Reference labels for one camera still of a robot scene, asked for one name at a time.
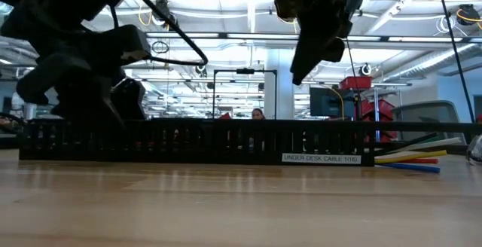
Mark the silver ceiling air duct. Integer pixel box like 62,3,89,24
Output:
380,43,482,84

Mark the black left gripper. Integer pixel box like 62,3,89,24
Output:
17,24,147,124

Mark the grey office chair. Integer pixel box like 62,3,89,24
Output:
391,99,468,145

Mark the black looped cable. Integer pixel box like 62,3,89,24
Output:
0,111,26,136

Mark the white building column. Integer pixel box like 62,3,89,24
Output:
264,47,295,120

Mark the black monitor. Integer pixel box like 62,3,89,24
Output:
310,87,355,118

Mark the yellow hanging cable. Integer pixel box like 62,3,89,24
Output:
323,84,346,120

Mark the red storage bin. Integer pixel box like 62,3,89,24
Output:
364,132,398,143
359,98,396,122

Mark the red lidded tote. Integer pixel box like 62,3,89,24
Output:
340,75,373,91

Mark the black slotted cable duct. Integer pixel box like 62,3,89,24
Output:
18,120,376,167

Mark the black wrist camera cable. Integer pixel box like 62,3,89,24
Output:
119,0,209,67

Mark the red cable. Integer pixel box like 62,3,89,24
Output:
395,157,440,165

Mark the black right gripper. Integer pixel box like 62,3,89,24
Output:
290,0,353,87

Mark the black aluminium table frame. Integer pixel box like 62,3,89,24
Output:
0,133,482,157

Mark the black gantry frame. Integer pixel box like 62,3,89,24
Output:
212,67,279,120

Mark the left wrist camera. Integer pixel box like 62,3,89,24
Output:
101,24,152,66

